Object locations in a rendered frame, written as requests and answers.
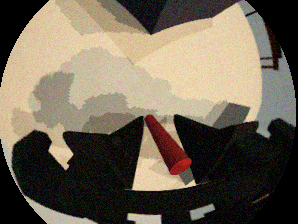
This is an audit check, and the red peg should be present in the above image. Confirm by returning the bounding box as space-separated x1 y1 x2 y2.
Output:
145 115 192 176

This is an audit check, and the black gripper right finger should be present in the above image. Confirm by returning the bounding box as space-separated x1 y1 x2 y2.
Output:
174 115 258 185

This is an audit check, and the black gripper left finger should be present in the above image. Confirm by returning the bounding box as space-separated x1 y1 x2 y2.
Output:
63 116 145 189

